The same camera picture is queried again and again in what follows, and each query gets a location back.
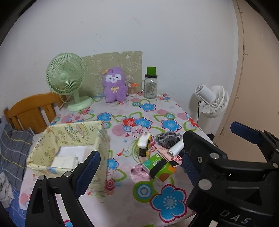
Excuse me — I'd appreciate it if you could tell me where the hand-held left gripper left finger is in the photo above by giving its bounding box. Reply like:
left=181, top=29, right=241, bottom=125
left=25, top=151, right=101, bottom=227

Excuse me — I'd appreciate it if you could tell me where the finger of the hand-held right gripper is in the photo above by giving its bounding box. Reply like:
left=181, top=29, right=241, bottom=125
left=231, top=122, right=279, bottom=163
left=183, top=130, right=279, bottom=180

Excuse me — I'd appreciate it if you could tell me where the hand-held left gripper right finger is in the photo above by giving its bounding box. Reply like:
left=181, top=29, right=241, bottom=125
left=183, top=152, right=218, bottom=214

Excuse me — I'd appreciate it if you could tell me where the white plastic bag roll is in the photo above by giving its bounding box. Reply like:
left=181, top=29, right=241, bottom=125
left=167, top=141, right=184, bottom=157

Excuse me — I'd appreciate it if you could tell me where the pink wet wipes pack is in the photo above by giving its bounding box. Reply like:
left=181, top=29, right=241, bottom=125
left=155, top=146, right=183, bottom=168

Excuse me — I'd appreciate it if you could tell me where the green and orange tissue pack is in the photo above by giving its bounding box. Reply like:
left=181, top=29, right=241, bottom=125
left=143, top=153, right=177, bottom=183

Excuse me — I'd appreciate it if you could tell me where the grey drawstring pouch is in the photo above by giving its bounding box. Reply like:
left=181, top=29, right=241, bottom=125
left=156, top=131, right=183, bottom=149

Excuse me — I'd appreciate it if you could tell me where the yellow patterned paper box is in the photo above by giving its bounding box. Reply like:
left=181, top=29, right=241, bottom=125
left=26, top=121, right=110, bottom=191

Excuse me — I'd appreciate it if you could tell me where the yellow and white tissue pack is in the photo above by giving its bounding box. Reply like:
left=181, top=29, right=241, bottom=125
left=137, top=132, right=153, bottom=163

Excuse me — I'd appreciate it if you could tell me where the floral tablecloth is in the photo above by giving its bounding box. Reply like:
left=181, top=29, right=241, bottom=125
left=18, top=93, right=215, bottom=227

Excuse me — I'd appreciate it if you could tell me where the white clip fan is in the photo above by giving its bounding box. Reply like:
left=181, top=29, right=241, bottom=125
left=195, top=83, right=229, bottom=119

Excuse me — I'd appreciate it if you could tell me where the beige wooden door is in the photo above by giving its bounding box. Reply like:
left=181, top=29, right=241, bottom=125
left=215, top=0, right=279, bottom=158

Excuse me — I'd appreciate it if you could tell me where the grey plaid bedding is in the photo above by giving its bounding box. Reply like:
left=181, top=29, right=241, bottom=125
left=0, top=116, right=33, bottom=182

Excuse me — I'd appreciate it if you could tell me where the crumpled white cloth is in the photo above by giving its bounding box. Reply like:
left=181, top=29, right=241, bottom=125
left=0, top=173, right=15, bottom=208

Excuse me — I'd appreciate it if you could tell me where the glass jar with green lid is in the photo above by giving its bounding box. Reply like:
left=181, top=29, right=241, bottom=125
left=143, top=67, right=158, bottom=99

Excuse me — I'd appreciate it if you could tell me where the wooden chair back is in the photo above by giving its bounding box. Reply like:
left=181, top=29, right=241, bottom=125
left=3, top=92, right=66, bottom=133

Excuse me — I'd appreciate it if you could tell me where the purple plush toy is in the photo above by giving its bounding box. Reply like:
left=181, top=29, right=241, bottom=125
left=103, top=67, right=129, bottom=103

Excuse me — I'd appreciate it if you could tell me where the cotton swab container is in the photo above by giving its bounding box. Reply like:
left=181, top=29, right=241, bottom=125
left=127, top=75, right=139, bottom=96

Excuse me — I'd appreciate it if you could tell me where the green desk fan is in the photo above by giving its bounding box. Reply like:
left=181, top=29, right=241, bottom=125
left=46, top=52, right=94, bottom=112

